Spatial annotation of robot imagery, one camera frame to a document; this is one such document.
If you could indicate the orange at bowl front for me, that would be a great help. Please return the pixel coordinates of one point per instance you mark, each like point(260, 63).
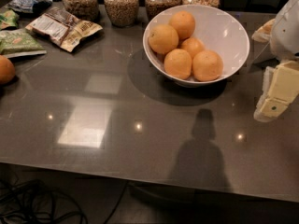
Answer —
point(178, 63)

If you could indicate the brown snack bag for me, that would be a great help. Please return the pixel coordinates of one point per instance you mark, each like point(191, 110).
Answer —
point(63, 28)

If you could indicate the white ceramic bowl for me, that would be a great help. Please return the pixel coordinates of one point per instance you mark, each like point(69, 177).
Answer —
point(218, 30)

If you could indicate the glass jar far left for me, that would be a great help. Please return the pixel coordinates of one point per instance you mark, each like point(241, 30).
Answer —
point(84, 9)

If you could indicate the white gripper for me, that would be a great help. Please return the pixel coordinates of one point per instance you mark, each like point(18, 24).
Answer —
point(286, 34)

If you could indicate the blue snack bag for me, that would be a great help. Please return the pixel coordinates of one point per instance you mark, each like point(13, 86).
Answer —
point(29, 6)

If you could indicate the small green snack packet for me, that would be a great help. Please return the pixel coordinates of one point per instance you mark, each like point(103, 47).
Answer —
point(8, 19)

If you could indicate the green snack bag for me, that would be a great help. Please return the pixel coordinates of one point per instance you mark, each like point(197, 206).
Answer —
point(17, 43)

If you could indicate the orange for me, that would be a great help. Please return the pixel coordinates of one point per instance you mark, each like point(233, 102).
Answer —
point(192, 46)
point(178, 63)
point(207, 65)
point(7, 70)
point(184, 23)
point(163, 38)

